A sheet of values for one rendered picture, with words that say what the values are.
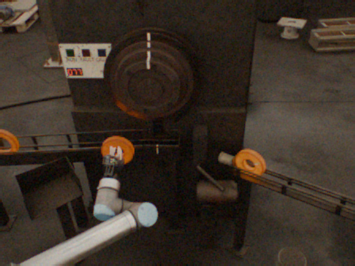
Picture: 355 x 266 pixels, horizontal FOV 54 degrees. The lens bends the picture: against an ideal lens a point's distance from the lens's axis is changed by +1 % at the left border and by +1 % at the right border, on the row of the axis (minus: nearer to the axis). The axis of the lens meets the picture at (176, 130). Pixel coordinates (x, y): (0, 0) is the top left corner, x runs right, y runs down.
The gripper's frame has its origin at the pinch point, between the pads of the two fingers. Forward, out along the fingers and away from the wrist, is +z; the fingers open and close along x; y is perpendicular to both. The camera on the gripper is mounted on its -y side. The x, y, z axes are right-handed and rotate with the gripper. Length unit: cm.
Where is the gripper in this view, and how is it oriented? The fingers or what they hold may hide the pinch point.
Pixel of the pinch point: (117, 147)
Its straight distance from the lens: 171.0
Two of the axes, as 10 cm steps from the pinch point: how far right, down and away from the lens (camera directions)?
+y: -0.3, -6.1, -7.9
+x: -10.0, -0.1, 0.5
